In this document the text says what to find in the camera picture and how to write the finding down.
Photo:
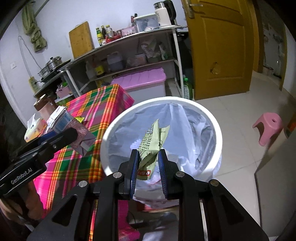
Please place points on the green paper wrapper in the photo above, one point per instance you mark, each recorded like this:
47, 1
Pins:
149, 147

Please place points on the pink brown pitcher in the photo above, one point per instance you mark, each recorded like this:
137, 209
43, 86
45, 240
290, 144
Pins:
45, 106

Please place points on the tissue pack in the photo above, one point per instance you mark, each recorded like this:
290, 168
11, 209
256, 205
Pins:
34, 128

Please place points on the plaid tablecloth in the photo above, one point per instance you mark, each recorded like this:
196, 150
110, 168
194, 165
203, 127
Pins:
80, 201

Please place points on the pink plastic stool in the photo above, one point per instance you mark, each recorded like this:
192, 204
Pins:
272, 125

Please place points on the yellow snack packet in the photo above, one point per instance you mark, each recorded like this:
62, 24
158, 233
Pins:
79, 119

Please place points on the white trash bin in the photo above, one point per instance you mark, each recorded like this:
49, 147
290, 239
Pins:
187, 131

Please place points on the white electric kettle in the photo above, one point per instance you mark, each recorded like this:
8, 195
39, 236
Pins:
165, 13

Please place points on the wooden cutting board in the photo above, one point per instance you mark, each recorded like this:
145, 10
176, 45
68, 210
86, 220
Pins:
80, 40

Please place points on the pink lid storage box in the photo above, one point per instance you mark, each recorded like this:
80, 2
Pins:
143, 85

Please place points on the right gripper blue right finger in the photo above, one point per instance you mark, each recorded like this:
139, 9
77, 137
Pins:
167, 170

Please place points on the green glass bottle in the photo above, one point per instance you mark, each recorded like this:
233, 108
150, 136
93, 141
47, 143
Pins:
100, 37

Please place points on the metal shelf counter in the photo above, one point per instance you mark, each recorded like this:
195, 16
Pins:
128, 46

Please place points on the person right hand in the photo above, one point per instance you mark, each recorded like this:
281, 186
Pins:
33, 203

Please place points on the green bottle on floor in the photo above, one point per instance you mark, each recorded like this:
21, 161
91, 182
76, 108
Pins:
188, 90

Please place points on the green cloth hanging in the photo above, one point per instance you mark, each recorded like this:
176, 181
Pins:
31, 28

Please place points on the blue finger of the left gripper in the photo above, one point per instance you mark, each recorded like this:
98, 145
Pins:
45, 148
48, 135

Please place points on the yellow wooden door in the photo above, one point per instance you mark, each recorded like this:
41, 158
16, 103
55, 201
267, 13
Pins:
222, 46

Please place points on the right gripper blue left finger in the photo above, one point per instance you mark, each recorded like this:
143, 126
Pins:
131, 173

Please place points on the clear plastic container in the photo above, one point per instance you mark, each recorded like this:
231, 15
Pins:
146, 22

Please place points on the purple milk carton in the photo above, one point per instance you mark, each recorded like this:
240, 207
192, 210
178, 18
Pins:
71, 129

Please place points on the steel pot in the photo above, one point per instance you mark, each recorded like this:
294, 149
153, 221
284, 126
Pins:
54, 62

